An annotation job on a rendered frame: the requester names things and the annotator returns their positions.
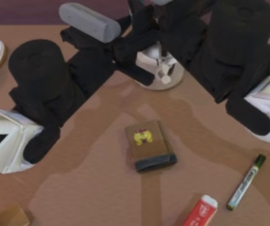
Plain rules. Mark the teal grey object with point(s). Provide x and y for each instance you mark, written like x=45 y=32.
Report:
x=159 y=2

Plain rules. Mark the red and white tube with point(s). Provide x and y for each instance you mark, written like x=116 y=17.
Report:
x=200 y=212

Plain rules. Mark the green whiteboard marker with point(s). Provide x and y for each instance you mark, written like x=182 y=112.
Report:
x=246 y=182

